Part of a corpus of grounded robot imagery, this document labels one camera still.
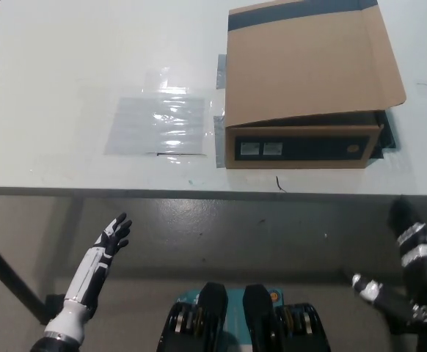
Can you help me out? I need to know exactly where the long grey tape strip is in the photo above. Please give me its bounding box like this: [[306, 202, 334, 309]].
[[212, 114, 228, 169]]

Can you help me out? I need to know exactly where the short grey tape strip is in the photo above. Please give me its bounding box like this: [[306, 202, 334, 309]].
[[216, 54, 229, 89]]

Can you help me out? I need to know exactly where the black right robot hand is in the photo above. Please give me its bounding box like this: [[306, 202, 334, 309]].
[[351, 199, 427, 327]]

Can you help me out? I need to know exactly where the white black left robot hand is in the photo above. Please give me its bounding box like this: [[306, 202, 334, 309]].
[[65, 212, 133, 312]]

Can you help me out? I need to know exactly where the black slanted table leg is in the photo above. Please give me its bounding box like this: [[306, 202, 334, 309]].
[[0, 229, 49, 324]]

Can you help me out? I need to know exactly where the clear plastic sheet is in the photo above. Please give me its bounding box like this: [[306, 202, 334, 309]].
[[101, 65, 216, 159]]

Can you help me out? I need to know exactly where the brown cardboard storage box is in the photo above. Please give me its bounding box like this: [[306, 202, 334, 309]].
[[224, 0, 408, 170]]

